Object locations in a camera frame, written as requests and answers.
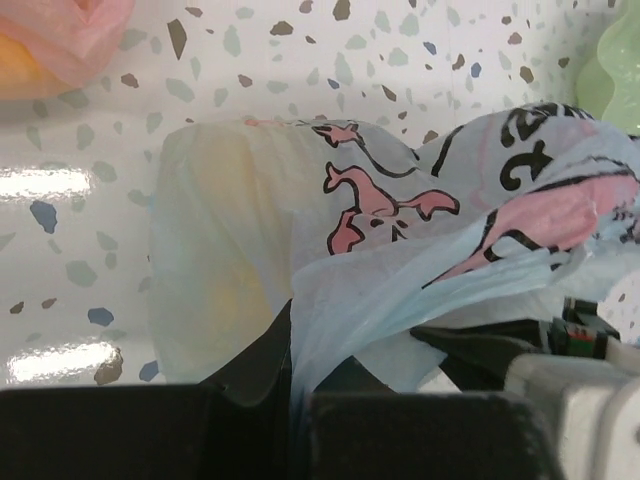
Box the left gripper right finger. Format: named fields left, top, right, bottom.
left=310, top=356, right=395, bottom=400

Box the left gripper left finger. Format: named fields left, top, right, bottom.
left=198, top=303, right=292, bottom=479

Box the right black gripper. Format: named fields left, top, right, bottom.
left=410, top=297, right=620, bottom=390

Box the blue printed plastic bag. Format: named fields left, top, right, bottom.
left=149, top=103, right=639, bottom=391

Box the pink plastic bag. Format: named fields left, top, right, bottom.
left=1, top=0, right=135, bottom=100

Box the green wavy bowl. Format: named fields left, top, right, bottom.
left=575, top=1, right=639, bottom=137

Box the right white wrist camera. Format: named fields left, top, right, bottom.
left=504, top=339, right=639, bottom=480

